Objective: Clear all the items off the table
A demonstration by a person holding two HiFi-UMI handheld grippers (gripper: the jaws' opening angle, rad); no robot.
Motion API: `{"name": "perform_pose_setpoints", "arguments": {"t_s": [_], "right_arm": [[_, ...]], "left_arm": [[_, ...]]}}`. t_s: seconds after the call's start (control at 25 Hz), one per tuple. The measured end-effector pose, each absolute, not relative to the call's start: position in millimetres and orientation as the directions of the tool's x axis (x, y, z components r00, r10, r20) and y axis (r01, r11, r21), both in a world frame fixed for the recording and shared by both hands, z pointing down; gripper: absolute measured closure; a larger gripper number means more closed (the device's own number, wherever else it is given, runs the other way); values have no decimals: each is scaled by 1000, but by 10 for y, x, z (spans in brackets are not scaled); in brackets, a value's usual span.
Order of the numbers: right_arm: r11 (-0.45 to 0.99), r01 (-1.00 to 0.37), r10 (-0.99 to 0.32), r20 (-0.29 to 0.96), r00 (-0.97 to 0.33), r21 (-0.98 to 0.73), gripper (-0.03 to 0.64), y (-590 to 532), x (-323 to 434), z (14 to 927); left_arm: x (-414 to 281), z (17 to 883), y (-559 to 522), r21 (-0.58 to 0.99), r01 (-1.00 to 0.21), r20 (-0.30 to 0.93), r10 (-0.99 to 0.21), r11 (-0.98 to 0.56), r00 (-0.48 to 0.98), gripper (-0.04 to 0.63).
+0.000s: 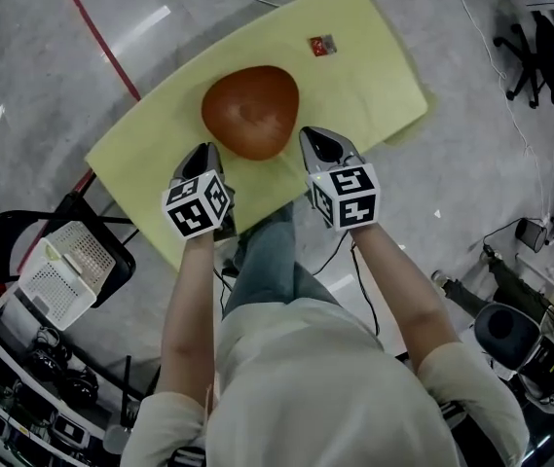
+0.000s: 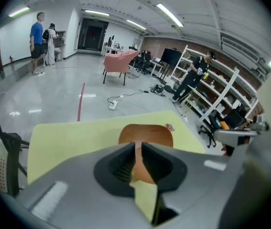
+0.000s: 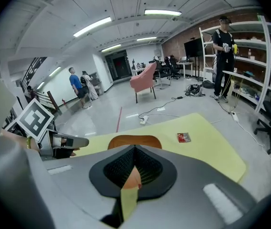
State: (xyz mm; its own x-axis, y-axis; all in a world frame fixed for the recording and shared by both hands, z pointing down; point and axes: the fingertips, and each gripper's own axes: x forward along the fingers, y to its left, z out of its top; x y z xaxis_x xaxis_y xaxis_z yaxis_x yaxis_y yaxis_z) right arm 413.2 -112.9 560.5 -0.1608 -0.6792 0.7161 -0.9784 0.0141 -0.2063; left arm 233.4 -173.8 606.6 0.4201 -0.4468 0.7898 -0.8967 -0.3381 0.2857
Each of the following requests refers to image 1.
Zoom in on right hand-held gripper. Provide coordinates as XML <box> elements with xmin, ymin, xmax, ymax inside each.
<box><xmin>298</xmin><ymin>126</ymin><xmax>381</xmax><ymax>233</ymax></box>

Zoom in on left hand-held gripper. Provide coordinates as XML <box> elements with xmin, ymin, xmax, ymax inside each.
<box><xmin>162</xmin><ymin>142</ymin><xmax>239</xmax><ymax>241</ymax></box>

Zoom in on brown wooden bowl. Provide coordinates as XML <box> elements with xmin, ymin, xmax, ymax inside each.
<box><xmin>201</xmin><ymin>64</ymin><xmax>302</xmax><ymax>161</ymax></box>

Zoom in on small red packet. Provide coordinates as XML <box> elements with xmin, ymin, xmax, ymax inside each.
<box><xmin>309</xmin><ymin>33</ymin><xmax>339</xmax><ymax>57</ymax></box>

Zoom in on person's left forearm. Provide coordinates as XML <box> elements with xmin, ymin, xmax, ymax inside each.
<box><xmin>157</xmin><ymin>231</ymin><xmax>222</xmax><ymax>398</ymax></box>

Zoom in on person's right forearm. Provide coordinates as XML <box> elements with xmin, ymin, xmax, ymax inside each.
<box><xmin>349</xmin><ymin>221</ymin><xmax>462</xmax><ymax>374</ymax></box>

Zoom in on table with yellow-green cloth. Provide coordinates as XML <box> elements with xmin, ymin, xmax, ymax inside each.
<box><xmin>84</xmin><ymin>0</ymin><xmax>429</xmax><ymax>272</ymax></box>

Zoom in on person's blue jeans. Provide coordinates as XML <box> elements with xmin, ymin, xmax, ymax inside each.
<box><xmin>220</xmin><ymin>201</ymin><xmax>351</xmax><ymax>320</ymax></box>

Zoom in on white perforated plastic basket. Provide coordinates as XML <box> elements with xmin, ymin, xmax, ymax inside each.
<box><xmin>17</xmin><ymin>220</ymin><xmax>117</xmax><ymax>332</ymax></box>

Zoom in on black mesh cup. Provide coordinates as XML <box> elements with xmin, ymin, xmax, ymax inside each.
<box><xmin>514</xmin><ymin>217</ymin><xmax>549</xmax><ymax>253</ymax></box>

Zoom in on person's white shirt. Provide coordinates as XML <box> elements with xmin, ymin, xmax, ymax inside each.
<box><xmin>120</xmin><ymin>297</ymin><xmax>531</xmax><ymax>467</ymax></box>

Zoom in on black office chair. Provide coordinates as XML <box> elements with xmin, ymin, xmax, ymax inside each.
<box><xmin>493</xmin><ymin>15</ymin><xmax>554</xmax><ymax>111</ymax></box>

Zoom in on black headset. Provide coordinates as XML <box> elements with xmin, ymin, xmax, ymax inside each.
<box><xmin>61</xmin><ymin>372</ymin><xmax>100</xmax><ymax>408</ymax></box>
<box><xmin>27</xmin><ymin>347</ymin><xmax>63</xmax><ymax>383</ymax></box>

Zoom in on grey moulded chair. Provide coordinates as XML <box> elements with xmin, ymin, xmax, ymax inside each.
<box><xmin>473</xmin><ymin>303</ymin><xmax>545</xmax><ymax>374</ymax></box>

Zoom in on black power cable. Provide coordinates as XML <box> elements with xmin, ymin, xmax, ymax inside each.
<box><xmin>313</xmin><ymin>231</ymin><xmax>381</xmax><ymax>338</ymax></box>

